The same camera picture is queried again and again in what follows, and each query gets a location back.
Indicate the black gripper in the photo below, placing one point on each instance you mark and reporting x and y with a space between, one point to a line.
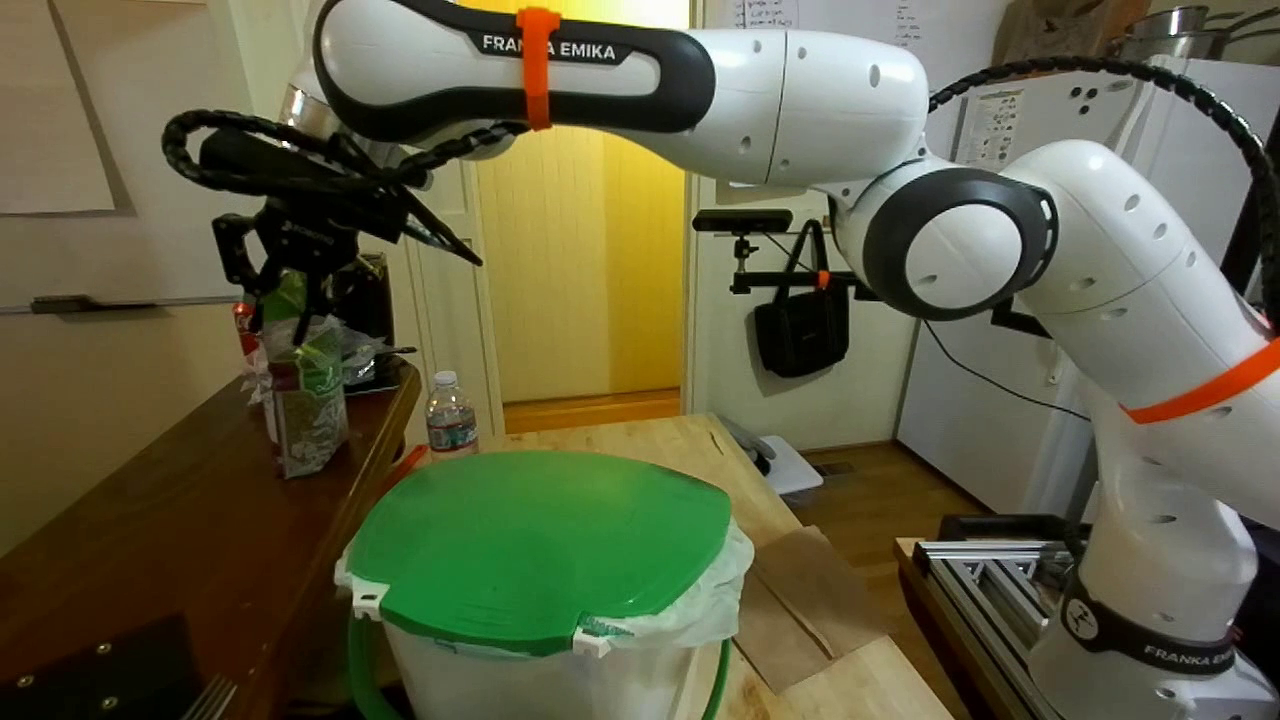
325 232

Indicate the green clear plastic bag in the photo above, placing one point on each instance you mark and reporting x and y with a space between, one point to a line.
312 414

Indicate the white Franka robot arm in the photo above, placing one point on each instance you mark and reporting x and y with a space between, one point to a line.
803 95

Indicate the black hanging bag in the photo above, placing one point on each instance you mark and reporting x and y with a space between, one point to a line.
803 333

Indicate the grey plastic bags pile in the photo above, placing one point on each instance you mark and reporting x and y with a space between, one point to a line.
371 353

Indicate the upright clear water bottle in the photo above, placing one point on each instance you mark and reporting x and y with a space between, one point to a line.
451 418

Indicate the brown wooden counter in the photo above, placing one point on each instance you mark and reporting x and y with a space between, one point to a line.
133 535

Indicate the white bin with green lid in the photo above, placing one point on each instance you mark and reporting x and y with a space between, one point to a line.
534 545

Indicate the white flat device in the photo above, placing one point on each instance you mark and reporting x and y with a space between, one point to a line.
790 464

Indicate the white refrigerator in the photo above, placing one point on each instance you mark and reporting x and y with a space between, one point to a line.
972 333

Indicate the metal bowl on refrigerator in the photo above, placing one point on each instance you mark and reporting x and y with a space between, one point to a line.
1180 33

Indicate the beige wall board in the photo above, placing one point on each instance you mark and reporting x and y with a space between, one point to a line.
53 106

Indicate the black mount plate with screws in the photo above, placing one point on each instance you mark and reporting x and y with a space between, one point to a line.
93 680

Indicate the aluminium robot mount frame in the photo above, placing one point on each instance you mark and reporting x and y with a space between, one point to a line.
986 601

